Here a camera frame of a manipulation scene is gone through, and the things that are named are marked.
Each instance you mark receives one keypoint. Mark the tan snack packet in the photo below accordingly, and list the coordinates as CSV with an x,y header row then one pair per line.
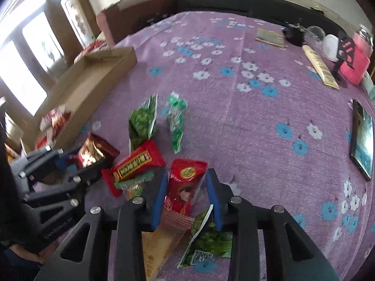
x,y
158,248

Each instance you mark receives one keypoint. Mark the wooden glass door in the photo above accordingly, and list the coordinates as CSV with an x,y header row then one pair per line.
x,y
32,49

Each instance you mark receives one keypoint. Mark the black sofa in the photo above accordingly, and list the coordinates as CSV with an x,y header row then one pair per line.
x,y
234,3

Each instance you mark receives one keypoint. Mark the pink bottle with knitted sleeve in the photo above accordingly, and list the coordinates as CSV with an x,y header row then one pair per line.
x,y
360,61

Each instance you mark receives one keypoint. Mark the white round jar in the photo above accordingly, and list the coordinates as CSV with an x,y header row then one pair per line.
x,y
331,48

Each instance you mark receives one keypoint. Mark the person's left hand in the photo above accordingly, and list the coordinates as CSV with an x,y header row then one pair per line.
x,y
29,256

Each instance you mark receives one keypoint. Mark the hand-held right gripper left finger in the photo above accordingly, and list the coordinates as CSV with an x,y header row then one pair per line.
x,y
158,199

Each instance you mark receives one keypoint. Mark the mint green tube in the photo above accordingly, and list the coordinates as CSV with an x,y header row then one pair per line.
x,y
369,86

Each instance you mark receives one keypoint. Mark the green orange snack packet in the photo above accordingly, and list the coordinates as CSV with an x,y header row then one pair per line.
x,y
134,185

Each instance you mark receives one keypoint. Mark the cardboard box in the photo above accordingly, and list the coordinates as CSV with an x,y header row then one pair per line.
x,y
96,76

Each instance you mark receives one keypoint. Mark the cream tube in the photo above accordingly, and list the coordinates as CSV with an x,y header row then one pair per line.
x,y
320,66

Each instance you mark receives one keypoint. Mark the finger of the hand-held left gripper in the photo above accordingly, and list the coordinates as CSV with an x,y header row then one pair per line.
x,y
44,159
93,171

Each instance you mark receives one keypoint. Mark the clear glass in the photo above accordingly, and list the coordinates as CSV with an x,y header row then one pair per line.
x,y
315,33

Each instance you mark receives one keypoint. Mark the green white snack packet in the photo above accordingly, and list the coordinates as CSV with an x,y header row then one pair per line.
x,y
175,123

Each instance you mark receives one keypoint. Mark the floral patterned cloth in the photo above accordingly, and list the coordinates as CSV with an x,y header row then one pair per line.
x,y
93,45

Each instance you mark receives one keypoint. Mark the black pink phone stand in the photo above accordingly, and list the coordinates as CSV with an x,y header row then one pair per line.
x,y
345,48

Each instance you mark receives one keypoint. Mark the brown armchair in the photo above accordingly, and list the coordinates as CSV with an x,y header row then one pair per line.
x,y
131,17

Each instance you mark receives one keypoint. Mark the red snack packet green emblem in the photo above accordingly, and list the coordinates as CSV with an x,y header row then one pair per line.
x,y
183,181

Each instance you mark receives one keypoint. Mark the khaki notebook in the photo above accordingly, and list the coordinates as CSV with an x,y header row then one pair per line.
x,y
271,38

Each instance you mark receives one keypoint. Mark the red white snack packet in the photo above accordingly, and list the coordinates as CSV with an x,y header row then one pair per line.
x,y
54,120

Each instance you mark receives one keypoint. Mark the person's left forearm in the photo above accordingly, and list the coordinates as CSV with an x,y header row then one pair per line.
x,y
7,187

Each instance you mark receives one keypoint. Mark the dark red gold snack packet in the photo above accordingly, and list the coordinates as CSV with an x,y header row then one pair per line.
x,y
93,150

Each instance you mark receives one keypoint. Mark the black cup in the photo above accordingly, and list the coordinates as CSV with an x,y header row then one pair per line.
x,y
293,36

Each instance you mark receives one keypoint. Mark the red snack packet yellow label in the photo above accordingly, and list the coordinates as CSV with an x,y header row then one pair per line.
x,y
137,161

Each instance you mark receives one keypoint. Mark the black smartphone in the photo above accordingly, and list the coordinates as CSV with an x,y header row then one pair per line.
x,y
361,140

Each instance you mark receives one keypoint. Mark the red patterned snack packet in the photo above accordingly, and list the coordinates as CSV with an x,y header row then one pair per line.
x,y
44,142

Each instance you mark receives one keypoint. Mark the purple floral tablecloth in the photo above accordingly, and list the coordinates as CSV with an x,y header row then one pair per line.
x,y
249,128

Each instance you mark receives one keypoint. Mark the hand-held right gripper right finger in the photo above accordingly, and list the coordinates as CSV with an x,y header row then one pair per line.
x,y
215,202

